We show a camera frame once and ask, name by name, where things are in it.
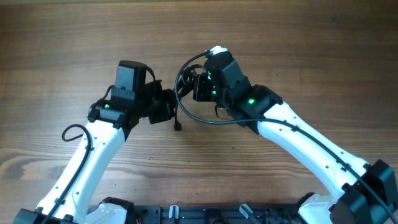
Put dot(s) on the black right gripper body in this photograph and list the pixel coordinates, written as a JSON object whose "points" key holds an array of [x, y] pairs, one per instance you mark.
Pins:
{"points": [[205, 90]]}

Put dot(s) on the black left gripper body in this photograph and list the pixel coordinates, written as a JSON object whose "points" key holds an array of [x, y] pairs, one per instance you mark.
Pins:
{"points": [[157, 104]]}

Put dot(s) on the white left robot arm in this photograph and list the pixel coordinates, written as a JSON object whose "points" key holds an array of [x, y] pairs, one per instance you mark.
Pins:
{"points": [[110, 121]]}

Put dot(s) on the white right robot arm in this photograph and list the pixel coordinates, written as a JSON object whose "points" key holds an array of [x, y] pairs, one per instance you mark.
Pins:
{"points": [[358, 192]]}

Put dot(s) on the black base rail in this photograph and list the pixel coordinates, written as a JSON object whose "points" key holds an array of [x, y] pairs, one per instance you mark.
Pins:
{"points": [[269, 214]]}

